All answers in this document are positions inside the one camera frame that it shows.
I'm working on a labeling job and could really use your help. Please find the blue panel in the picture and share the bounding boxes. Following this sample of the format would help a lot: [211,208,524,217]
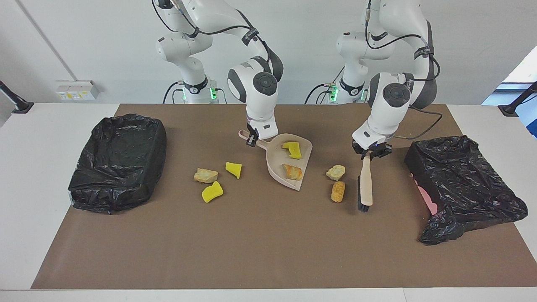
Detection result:
[518,105,537,139]

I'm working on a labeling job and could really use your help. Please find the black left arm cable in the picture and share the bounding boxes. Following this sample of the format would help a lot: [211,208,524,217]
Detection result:
[364,0,444,141]

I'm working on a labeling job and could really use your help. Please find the orange striped croissant piece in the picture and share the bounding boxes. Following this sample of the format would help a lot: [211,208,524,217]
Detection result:
[282,164,302,181]

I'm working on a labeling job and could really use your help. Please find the brown bread roll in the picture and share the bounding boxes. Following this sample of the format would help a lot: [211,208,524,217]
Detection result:
[331,181,346,203]

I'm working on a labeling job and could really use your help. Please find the window with dark sill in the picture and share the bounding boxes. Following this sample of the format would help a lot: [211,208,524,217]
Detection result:
[501,45,537,91]

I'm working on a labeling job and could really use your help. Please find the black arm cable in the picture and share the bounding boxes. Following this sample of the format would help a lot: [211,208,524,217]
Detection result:
[364,0,444,141]
[151,0,282,80]

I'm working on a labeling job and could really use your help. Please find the white wall socket box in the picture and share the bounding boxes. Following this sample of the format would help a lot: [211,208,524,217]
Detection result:
[55,79,100,101]

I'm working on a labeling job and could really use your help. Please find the rounded yellow sponge piece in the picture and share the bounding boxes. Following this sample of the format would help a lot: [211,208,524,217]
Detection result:
[202,181,224,203]

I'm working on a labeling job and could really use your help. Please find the pale greenish bread chunk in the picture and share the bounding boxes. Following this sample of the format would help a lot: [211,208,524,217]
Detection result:
[194,168,219,184]

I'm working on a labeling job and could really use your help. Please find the pink bin with black bag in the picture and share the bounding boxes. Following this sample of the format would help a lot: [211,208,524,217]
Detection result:
[404,135,528,246]

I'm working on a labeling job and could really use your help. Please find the beige hand brush black bristles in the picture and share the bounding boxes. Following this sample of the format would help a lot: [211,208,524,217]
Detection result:
[357,152,374,212]

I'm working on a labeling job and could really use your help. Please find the notched yellow sponge piece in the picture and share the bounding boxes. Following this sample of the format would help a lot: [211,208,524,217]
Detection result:
[282,142,302,160]

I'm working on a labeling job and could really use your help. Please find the brown table mat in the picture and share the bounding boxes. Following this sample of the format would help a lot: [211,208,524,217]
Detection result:
[30,104,537,290]

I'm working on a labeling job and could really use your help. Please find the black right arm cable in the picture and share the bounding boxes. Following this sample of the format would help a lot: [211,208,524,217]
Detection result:
[151,0,282,80]

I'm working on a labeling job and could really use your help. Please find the black clamp stand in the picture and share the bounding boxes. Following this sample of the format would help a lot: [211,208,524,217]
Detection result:
[0,80,35,115]
[498,81,537,117]

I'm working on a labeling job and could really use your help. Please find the beige plastic dustpan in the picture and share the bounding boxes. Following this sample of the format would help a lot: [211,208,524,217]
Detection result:
[238,129,313,192]

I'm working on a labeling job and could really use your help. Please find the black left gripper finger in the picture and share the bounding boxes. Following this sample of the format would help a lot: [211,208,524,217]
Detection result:
[352,141,372,159]
[371,142,394,159]

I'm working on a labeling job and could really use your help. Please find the white wall conduit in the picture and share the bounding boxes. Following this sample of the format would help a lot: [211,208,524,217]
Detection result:
[16,0,77,81]

